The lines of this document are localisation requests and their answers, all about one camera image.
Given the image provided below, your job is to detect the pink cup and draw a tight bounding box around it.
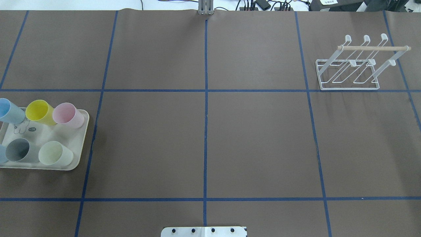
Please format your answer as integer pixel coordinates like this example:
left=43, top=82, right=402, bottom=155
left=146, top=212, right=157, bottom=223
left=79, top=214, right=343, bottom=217
left=52, top=102, right=85, bottom=129

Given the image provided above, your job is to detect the yellow cup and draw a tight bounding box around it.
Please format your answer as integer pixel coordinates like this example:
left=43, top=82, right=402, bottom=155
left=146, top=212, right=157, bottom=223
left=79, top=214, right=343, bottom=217
left=25, top=99, right=57, bottom=126

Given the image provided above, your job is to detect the light blue cup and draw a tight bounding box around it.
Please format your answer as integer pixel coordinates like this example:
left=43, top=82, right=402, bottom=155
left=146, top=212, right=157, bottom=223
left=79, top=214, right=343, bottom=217
left=0, top=98, right=26, bottom=124

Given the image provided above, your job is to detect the pale green cup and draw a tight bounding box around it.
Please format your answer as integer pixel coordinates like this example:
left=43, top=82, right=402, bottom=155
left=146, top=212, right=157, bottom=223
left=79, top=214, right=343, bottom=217
left=38, top=141, right=74, bottom=167

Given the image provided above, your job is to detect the grey cup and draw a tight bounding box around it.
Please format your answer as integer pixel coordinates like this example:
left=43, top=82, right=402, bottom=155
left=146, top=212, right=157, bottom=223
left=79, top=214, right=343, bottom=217
left=5, top=138, right=40, bottom=163

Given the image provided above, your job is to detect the cream plastic tray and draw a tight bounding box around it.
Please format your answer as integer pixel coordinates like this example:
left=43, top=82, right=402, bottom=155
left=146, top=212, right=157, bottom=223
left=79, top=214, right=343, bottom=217
left=0, top=109, right=90, bottom=171

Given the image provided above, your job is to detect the aluminium frame post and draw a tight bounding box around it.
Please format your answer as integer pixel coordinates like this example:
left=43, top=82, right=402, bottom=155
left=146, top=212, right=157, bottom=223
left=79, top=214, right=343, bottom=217
left=198, top=0, right=214, bottom=15

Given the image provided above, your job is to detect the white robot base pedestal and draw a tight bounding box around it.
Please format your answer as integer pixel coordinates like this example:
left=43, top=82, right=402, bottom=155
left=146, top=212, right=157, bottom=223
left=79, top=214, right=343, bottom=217
left=161, top=226, right=248, bottom=237

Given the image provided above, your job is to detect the white wire cup rack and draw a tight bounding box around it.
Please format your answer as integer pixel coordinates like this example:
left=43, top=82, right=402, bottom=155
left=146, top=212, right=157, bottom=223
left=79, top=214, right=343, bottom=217
left=314, top=33, right=411, bottom=91

